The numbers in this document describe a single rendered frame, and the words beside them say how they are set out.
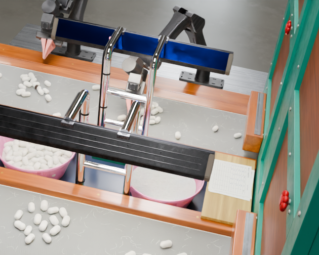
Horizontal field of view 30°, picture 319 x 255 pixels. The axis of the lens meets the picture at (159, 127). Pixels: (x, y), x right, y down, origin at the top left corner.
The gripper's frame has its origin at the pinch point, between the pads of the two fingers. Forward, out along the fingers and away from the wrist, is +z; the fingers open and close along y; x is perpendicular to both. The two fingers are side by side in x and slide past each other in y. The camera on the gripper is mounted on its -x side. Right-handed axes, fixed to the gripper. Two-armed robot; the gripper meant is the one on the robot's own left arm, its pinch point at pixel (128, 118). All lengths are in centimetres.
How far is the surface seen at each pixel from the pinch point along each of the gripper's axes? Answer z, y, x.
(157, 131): 2.7, 11.5, 0.1
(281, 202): 33, 47, -92
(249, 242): 39, 47, -46
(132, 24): -125, -43, 205
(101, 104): 3.1, -6.8, -22.5
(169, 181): 22.4, 20.7, -16.2
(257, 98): -18.8, 45.5, 2.3
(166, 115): -6.1, 12.8, 7.6
